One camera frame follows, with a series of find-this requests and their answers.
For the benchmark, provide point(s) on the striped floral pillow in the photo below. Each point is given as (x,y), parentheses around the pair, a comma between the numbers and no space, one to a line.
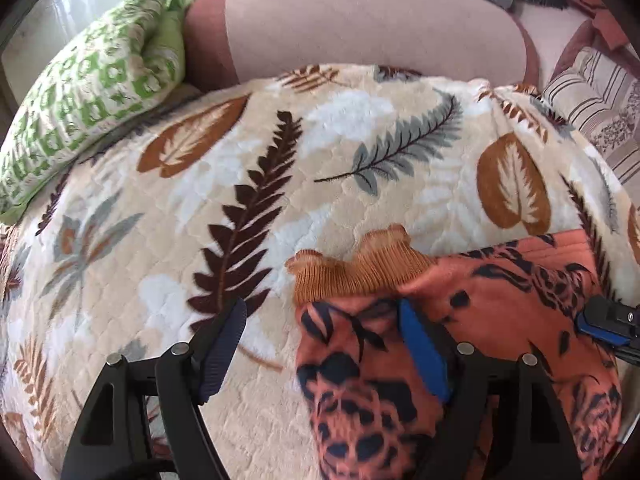
(600,98)

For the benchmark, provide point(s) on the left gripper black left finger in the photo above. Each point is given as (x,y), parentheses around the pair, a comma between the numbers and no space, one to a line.
(143,419)

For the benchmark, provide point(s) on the orange floral blouse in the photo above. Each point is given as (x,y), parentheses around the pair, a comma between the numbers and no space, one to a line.
(371,415)

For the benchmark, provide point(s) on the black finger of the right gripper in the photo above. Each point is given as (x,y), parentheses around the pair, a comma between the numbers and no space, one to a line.
(612,317)
(620,346)

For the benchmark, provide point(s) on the pink sofa cushion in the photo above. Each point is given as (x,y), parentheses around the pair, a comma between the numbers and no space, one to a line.
(550,30)

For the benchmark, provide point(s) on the pink bolster cushion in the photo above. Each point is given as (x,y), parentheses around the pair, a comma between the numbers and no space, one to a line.
(232,41)

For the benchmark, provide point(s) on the rust red cloth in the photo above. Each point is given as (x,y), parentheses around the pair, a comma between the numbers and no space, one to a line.
(604,22)

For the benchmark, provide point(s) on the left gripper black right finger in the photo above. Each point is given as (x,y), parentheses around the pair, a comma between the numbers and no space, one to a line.
(511,402)

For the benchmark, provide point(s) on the leaf-pattern fleece blanket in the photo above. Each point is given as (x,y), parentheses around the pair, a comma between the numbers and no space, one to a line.
(157,227)

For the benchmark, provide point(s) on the green white checkered pillow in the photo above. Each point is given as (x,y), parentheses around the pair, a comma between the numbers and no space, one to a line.
(122,65)

